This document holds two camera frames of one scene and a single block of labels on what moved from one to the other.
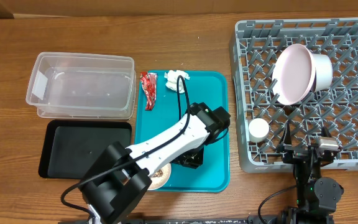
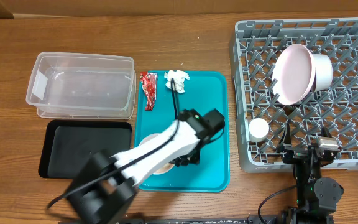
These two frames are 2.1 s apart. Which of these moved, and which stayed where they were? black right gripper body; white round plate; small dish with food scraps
Moved: small dish with food scraps
Stayed: black right gripper body; white round plate
